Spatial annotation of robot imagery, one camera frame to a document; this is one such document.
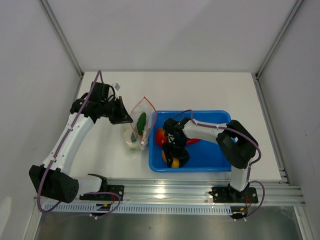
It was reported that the red tomato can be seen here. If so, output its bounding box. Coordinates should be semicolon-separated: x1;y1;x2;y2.
155;128;169;148

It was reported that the clear zip bag orange zipper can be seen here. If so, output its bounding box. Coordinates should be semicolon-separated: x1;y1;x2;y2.
122;96;158;153

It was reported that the white cauliflower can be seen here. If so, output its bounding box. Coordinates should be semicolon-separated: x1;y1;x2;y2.
123;128;143;152

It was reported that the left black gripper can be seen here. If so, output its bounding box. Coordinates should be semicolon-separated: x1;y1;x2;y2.
101;96;133;125

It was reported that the green cucumber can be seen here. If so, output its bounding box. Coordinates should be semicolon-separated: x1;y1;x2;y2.
130;112;147;143

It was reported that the yellow mango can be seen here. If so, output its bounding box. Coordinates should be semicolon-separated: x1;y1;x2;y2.
161;150;180;168

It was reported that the red chili pepper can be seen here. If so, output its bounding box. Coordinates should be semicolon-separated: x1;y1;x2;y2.
186;138;200;145

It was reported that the blue plastic bin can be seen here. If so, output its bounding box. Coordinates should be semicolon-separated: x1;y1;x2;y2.
148;109;232;174

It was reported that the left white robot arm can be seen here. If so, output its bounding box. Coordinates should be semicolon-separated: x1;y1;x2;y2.
29;82;133;204

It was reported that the white slotted cable duct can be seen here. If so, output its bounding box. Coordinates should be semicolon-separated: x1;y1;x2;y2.
53;202;232;216

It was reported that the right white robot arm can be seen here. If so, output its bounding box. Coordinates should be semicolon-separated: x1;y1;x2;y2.
162;117;262;203

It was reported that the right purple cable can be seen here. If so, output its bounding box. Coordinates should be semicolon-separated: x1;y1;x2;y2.
171;108;266;221

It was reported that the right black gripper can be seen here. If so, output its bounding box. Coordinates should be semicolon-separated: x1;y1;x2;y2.
162;138;190;169

